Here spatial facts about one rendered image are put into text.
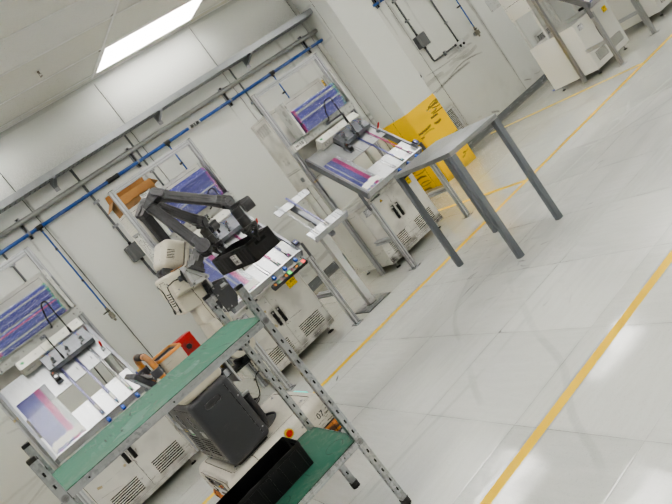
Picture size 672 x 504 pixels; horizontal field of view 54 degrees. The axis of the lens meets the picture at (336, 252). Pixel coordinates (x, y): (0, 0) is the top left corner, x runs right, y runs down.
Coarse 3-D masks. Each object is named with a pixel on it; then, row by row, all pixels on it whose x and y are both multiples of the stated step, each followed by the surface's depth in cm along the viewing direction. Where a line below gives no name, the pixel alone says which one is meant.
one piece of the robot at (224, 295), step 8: (208, 280) 350; (216, 280) 367; (224, 280) 352; (216, 288) 350; (224, 288) 352; (232, 288) 354; (216, 296) 349; (224, 296) 351; (232, 296) 353; (224, 304) 350; (232, 304) 352
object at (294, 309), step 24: (264, 288) 520; (288, 288) 521; (240, 312) 501; (264, 312) 509; (288, 312) 518; (312, 312) 527; (264, 336) 506; (288, 336) 515; (312, 336) 524; (288, 360) 512
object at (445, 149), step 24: (480, 120) 426; (432, 144) 473; (456, 144) 405; (408, 168) 446; (456, 168) 401; (528, 168) 420; (408, 192) 460; (480, 192) 403; (504, 240) 412; (456, 264) 473
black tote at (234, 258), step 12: (264, 228) 351; (240, 240) 388; (252, 240) 347; (264, 240) 350; (276, 240) 353; (228, 252) 367; (240, 252) 354; (252, 252) 345; (264, 252) 349; (216, 264) 391; (228, 264) 378; (240, 264) 365
